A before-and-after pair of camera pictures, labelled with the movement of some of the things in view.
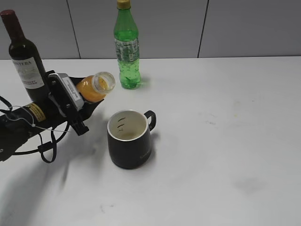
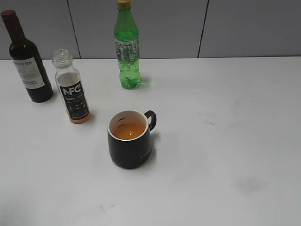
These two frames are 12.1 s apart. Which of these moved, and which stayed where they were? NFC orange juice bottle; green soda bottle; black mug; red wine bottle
Moved: NFC orange juice bottle
Stayed: black mug; red wine bottle; green soda bottle
